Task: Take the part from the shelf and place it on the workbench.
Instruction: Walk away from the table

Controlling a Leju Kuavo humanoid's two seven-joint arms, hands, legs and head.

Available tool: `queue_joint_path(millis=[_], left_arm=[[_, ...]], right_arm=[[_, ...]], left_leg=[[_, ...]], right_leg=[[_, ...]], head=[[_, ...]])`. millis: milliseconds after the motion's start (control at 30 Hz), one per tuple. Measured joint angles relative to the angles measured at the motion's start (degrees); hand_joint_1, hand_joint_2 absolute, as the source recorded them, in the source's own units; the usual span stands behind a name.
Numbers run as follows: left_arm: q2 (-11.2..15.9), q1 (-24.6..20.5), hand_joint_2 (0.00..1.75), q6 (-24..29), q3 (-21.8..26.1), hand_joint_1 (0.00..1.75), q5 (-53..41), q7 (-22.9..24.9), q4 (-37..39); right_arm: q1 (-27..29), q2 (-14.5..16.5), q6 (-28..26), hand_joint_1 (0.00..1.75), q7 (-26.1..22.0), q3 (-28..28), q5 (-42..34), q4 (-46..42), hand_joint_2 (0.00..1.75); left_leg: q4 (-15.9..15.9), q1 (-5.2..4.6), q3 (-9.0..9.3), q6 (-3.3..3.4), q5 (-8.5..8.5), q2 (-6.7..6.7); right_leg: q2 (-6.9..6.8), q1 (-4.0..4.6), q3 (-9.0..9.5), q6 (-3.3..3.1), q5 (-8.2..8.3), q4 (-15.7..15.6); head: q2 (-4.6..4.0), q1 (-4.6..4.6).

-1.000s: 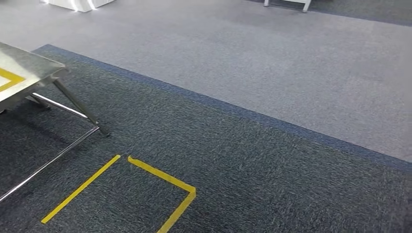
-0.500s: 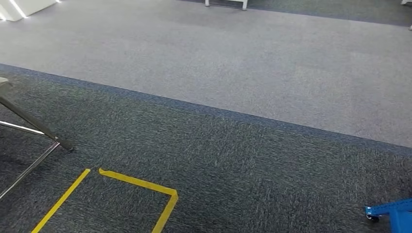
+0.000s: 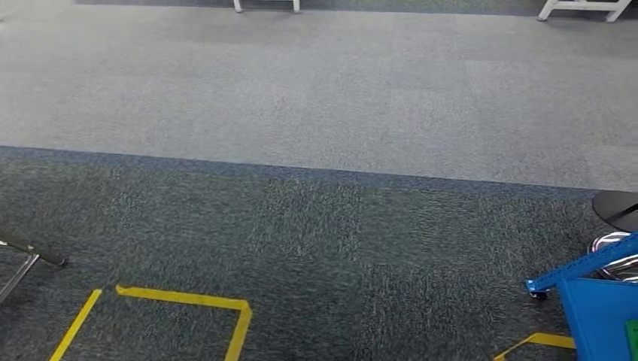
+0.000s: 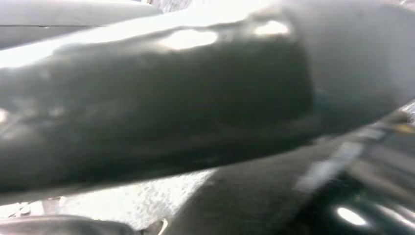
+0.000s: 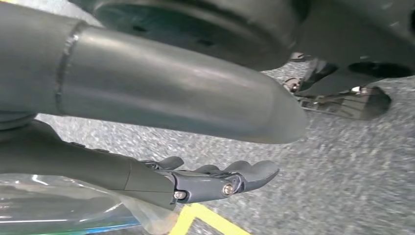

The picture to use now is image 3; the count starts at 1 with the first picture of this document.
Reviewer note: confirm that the blue metal shelf rack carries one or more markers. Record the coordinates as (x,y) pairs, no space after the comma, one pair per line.
(598,319)

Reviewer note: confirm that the green folded plastic crate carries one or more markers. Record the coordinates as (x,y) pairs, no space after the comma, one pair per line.
(633,344)

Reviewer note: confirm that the black round floor base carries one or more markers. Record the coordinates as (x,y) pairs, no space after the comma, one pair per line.
(618,209)

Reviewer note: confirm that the white furniture leg frame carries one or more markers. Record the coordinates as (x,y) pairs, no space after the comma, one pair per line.
(296,5)
(573,6)

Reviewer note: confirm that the chrome stanchion post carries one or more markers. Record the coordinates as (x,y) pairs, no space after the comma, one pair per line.
(623,271)

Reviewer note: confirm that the yellow floor tape strip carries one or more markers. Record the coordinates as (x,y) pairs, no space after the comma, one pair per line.
(75,326)
(240,334)
(184,298)

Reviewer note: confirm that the steel workbench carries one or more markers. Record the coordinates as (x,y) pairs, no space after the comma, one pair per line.
(30,250)

